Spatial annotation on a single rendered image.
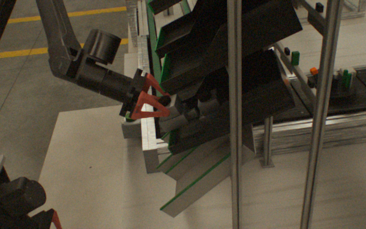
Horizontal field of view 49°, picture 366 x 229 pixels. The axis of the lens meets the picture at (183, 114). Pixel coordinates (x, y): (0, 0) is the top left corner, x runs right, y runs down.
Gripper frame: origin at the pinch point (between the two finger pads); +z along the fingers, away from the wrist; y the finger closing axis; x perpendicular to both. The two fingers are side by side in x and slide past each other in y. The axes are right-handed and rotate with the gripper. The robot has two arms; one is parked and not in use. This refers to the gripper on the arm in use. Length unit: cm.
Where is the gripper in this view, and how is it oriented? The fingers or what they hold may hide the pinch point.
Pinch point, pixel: (167, 106)
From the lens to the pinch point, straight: 88.2
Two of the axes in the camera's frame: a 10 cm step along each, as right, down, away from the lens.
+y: 1.3, -6.2, 7.7
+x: -3.6, 7.0, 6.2
